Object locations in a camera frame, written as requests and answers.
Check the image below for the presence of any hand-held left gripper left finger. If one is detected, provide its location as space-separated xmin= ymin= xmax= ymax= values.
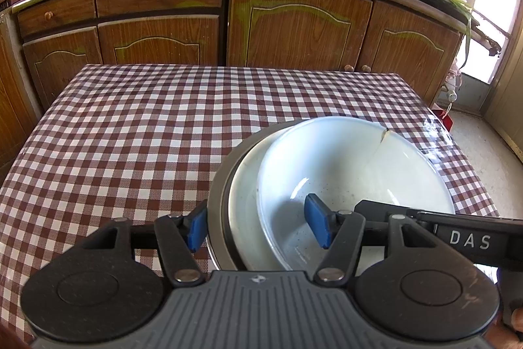
xmin=82 ymin=201 xmax=209 ymax=288

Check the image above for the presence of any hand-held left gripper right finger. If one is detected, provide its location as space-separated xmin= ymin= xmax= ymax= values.
xmin=304 ymin=194 xmax=442 ymax=288

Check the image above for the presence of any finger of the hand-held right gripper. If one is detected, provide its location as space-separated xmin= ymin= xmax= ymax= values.
xmin=354 ymin=200 xmax=422 ymax=226

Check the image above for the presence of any large steel plate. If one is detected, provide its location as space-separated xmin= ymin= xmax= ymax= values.
xmin=208 ymin=119 xmax=311 ymax=272

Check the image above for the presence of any wide white bowl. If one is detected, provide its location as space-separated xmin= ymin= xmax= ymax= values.
xmin=227 ymin=120 xmax=315 ymax=272

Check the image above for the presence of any blue patterned white bowl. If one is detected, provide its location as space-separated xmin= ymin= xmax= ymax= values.
xmin=257 ymin=116 xmax=457 ymax=272

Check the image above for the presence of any person's right hand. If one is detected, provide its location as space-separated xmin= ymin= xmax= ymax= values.
xmin=488 ymin=306 xmax=523 ymax=349

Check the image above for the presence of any red bag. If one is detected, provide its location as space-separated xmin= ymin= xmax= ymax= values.
xmin=433 ymin=110 xmax=454 ymax=133

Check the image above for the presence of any red checkered tablecloth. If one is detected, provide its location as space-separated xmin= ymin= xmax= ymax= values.
xmin=0 ymin=63 xmax=469 ymax=349

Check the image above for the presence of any pink plastic bag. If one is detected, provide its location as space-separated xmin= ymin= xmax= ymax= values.
xmin=445 ymin=61 xmax=463 ymax=96

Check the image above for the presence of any green onion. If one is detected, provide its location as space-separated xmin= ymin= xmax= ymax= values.
xmin=439 ymin=0 xmax=479 ymax=68

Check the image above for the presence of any double-door wooden cabinet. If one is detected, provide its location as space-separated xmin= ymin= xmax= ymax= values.
xmin=227 ymin=0 xmax=501 ymax=107

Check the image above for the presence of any single-door wooden cabinet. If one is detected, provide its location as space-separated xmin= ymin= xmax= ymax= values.
xmin=0 ymin=11 xmax=44 ymax=170

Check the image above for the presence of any glazed door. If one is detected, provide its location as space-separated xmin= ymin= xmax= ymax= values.
xmin=462 ymin=0 xmax=523 ymax=162

